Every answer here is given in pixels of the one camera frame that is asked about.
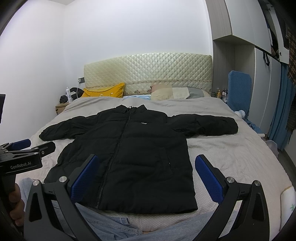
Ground wooden nightstand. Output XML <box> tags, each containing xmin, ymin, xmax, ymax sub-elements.
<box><xmin>55</xmin><ymin>102</ymin><xmax>69</xmax><ymax>115</ymax></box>

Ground cream quilted headboard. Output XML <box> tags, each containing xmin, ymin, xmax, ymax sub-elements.
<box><xmin>84</xmin><ymin>53</ymin><xmax>213</xmax><ymax>95</ymax></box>

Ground grey white wardrobe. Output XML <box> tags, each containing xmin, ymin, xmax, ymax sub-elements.
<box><xmin>206</xmin><ymin>0</ymin><xmax>289</xmax><ymax>134</ymax></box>

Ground blue cushioned chair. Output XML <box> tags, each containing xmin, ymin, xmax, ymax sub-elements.
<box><xmin>227</xmin><ymin>70</ymin><xmax>252</xmax><ymax>118</ymax></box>

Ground wall socket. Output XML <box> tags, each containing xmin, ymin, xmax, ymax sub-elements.
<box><xmin>78</xmin><ymin>77</ymin><xmax>85</xmax><ymax>83</ymax></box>

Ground blue curtain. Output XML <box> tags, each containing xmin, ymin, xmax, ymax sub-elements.
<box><xmin>267</xmin><ymin>64</ymin><xmax>292</xmax><ymax>151</ymax></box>

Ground grey bed cover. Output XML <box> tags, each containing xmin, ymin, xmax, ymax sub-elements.
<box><xmin>16</xmin><ymin>97</ymin><xmax>292</xmax><ymax>240</ymax></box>

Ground bottles on side shelf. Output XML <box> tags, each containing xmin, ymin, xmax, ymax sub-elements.
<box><xmin>211</xmin><ymin>88</ymin><xmax>228</xmax><ymax>102</ymax></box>

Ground black bag on nightstand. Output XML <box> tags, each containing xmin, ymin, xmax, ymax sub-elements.
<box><xmin>59</xmin><ymin>87</ymin><xmax>84</xmax><ymax>104</ymax></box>

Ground black padded jacket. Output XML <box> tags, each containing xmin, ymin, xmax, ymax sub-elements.
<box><xmin>39</xmin><ymin>105</ymin><xmax>238</xmax><ymax>214</ymax></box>

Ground yellow pillow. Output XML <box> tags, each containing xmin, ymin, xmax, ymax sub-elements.
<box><xmin>82</xmin><ymin>82</ymin><xmax>125</xmax><ymax>98</ymax></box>

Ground brown plaid garment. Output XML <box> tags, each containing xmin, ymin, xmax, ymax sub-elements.
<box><xmin>286</xmin><ymin>27</ymin><xmax>295</xmax><ymax>135</ymax></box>

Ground white spray bottle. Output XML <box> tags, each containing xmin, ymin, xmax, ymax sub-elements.
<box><xmin>66</xmin><ymin>87</ymin><xmax>72</xmax><ymax>103</ymax></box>

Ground beige patchwork pillow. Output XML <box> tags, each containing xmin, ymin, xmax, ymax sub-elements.
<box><xmin>151</xmin><ymin>84</ymin><xmax>210</xmax><ymax>100</ymax></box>

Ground person's left hand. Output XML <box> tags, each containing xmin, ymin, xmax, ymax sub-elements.
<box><xmin>9</xmin><ymin>183</ymin><xmax>25</xmax><ymax>226</ymax></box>

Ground light blue sheet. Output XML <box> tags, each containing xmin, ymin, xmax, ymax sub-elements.
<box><xmin>122</xmin><ymin>94</ymin><xmax>151</xmax><ymax>100</ymax></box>

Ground blue jeans legs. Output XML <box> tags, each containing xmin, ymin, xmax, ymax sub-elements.
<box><xmin>15</xmin><ymin>178</ymin><xmax>238</xmax><ymax>240</ymax></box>

